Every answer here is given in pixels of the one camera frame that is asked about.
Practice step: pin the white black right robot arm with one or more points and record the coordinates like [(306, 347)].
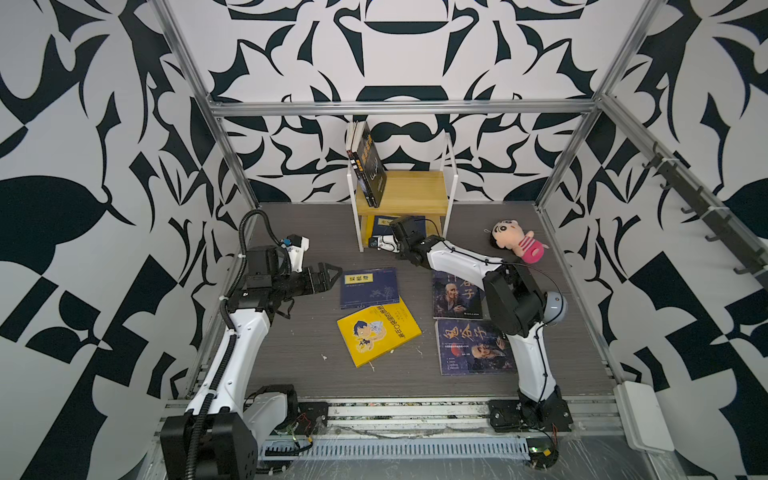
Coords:
[(517, 307)]

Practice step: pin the white wooden two-tier shelf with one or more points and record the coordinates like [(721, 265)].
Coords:
[(423, 193)]

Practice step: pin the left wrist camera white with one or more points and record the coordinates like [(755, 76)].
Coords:
[(296, 246)]

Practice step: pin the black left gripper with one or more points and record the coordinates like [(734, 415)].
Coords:
[(323, 283)]

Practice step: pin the white grey round speaker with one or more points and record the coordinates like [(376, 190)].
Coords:
[(555, 308)]

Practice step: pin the yellow cartoon book on shelf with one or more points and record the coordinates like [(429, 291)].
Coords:
[(367, 231)]

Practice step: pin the black book standing on shelf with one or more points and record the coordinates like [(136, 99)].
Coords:
[(356, 164)]

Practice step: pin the blue book beige label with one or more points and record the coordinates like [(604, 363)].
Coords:
[(381, 225)]

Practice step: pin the white power box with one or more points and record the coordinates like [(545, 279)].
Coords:
[(642, 419)]

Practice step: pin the black deer antler book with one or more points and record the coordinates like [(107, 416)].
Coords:
[(374, 171)]

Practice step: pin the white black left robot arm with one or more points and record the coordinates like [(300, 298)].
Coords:
[(227, 432)]

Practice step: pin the purple old man book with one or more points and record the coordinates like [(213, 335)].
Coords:
[(472, 347), (454, 297)]

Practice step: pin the black wall hook rail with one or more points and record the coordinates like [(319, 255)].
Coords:
[(725, 227)]

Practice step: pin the yellow cartoon book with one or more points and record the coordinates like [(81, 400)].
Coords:
[(367, 231), (377, 330)]

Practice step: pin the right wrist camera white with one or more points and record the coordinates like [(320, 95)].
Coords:
[(385, 243)]

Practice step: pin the plush doll pink shorts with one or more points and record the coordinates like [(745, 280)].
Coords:
[(509, 235)]

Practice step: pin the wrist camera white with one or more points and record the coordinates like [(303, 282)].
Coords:
[(385, 243), (296, 246)]

